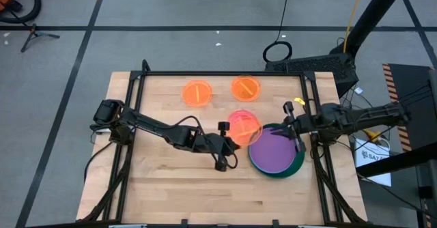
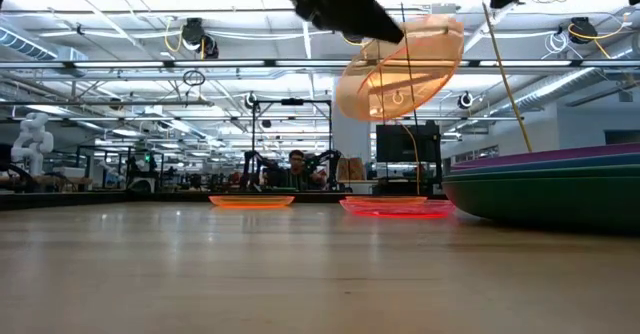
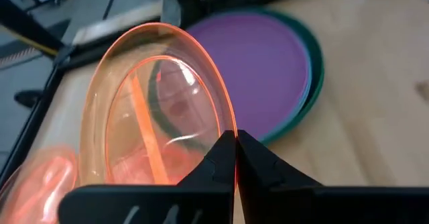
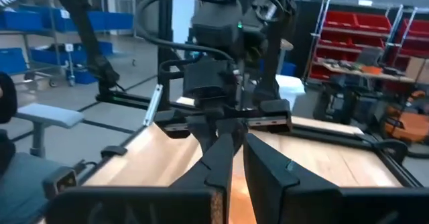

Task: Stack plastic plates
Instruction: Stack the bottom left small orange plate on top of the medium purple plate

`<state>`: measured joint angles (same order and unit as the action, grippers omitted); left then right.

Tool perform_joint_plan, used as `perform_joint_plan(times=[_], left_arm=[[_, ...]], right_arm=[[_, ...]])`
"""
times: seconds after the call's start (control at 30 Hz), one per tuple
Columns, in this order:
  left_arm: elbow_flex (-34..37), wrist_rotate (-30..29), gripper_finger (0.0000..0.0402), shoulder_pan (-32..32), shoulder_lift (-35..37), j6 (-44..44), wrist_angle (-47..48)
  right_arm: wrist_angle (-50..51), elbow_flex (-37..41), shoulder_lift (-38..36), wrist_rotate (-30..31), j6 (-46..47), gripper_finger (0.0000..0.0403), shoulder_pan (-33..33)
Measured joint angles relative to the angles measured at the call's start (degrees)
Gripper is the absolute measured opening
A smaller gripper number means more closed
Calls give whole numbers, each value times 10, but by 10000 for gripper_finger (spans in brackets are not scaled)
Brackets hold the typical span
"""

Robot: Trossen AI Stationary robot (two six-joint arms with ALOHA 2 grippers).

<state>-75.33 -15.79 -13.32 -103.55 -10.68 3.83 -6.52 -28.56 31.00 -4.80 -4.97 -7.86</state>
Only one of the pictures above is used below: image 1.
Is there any orange translucent plastic plate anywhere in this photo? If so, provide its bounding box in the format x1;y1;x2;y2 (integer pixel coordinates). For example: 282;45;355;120
234;118;264;149
230;74;262;102
181;79;214;108

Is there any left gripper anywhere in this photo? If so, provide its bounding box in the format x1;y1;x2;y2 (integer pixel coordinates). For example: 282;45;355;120
197;121;242;173

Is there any yellow hanging cable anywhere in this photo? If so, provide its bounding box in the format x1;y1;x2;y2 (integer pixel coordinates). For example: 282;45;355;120
343;0;367;53

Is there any black camera stand pole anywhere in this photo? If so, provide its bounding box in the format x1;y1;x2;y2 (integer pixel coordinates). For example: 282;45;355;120
329;0;410;57

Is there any large green plastic plate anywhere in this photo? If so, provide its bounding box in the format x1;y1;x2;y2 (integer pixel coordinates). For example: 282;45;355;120
248;122;306;180

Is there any white paper sign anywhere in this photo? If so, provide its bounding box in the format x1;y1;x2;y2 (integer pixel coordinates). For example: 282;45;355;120
354;137;393;188

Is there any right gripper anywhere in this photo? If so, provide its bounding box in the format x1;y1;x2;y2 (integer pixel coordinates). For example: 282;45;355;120
272;100;321;153

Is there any black hanging cable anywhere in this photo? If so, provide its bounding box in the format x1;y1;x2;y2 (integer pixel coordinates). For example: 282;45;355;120
262;0;294;63

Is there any pink translucent plastic plate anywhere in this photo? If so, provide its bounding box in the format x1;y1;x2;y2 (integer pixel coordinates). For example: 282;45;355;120
227;109;257;137

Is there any black vacuum hose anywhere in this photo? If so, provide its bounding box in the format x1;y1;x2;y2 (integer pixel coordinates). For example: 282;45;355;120
0;0;42;25

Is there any large purple plastic plate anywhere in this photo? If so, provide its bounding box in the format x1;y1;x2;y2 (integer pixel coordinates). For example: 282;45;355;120
250;126;298;174

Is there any black hazard-striped floor mat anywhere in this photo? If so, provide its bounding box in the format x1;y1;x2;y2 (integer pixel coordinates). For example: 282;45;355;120
382;63;437;154

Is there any black aluminium table frame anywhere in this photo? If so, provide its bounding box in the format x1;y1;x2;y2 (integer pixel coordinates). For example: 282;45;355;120
81;59;369;224

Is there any black metal beam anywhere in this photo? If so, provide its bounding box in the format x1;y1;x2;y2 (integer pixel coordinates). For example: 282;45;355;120
355;142;437;178

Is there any grey metal post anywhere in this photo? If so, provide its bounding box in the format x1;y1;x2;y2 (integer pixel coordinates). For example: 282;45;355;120
427;67;437;228

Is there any black tripod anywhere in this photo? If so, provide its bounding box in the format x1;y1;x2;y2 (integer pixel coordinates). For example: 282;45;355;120
20;23;61;54

